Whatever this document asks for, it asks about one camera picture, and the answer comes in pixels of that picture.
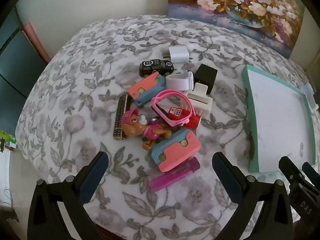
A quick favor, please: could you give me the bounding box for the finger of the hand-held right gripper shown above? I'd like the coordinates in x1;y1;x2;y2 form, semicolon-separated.
278;156;308;189
301;162;320;188

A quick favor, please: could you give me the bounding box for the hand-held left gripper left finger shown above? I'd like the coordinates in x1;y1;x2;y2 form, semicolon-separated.
27;151;109;240

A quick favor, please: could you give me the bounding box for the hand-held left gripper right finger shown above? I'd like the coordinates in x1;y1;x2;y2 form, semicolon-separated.
212;152;293;240

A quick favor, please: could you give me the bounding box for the teal tray with white inside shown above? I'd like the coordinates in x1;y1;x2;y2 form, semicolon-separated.
241;64;316;173

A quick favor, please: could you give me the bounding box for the pink toy dog figure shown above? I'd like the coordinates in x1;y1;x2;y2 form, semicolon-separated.
121;109;173;151

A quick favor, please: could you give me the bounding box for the white hair claw clip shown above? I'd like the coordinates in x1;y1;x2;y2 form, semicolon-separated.
186;82;213;120

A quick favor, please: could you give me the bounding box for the black charger adapter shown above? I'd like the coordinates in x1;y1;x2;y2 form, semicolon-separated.
194;64;218;96

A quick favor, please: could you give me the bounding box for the purple lighter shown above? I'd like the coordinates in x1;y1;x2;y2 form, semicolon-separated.
149;157;201;192

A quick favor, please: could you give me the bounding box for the pink and blue case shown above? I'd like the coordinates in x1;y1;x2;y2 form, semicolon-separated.
151;129;201;172
128;71;167;106

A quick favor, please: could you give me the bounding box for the bronze harmonica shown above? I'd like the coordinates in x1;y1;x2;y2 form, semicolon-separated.
112;94;129;140

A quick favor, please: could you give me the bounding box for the small red can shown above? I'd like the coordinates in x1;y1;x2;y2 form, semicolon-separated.
164;106;202;130

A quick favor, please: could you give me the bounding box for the grey floral blanket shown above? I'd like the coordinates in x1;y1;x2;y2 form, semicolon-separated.
15;14;320;240

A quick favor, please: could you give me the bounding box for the green printed item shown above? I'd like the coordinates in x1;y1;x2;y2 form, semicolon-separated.
0;129;17;153

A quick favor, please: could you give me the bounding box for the pink kids watch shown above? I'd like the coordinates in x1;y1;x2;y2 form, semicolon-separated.
151;89;196;126

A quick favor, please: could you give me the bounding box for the white smartwatch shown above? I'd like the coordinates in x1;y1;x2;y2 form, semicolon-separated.
165;70;195;91

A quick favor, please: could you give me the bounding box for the black toy car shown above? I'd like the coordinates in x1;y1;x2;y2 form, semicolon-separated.
139;59;175;77

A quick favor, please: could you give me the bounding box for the white charger adapter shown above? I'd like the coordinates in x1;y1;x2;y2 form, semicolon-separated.
162;45;192;64

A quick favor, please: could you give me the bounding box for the dark cabinet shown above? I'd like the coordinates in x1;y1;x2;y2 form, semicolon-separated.
0;5;48;140

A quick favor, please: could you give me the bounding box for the pink board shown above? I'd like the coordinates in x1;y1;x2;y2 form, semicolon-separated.
22;22;52;63

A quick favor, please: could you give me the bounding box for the floral still life painting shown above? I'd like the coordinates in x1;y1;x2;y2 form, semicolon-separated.
167;0;306;59

